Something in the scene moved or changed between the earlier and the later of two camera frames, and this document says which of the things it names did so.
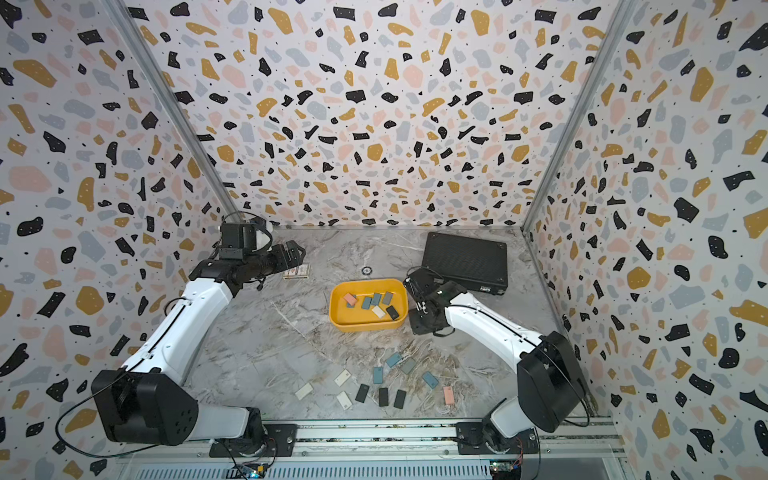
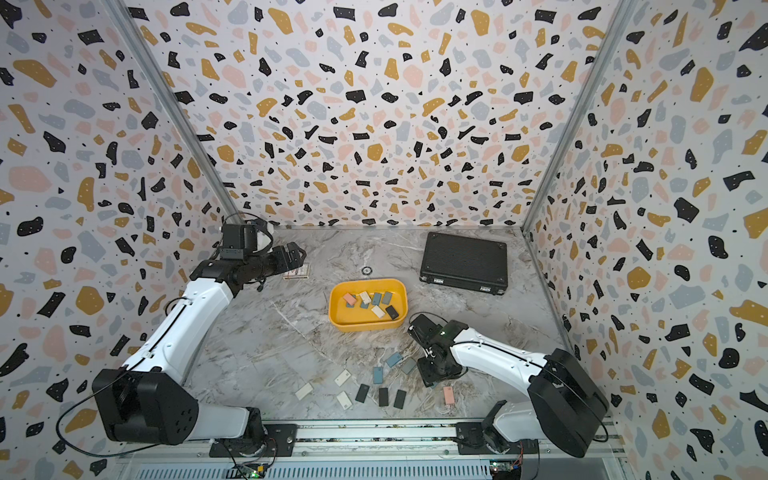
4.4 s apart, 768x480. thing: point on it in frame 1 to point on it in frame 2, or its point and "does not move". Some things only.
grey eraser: (408, 365) does not move
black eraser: (393, 313) does not move
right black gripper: (415, 327) to (428, 378)
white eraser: (342, 377) does not move
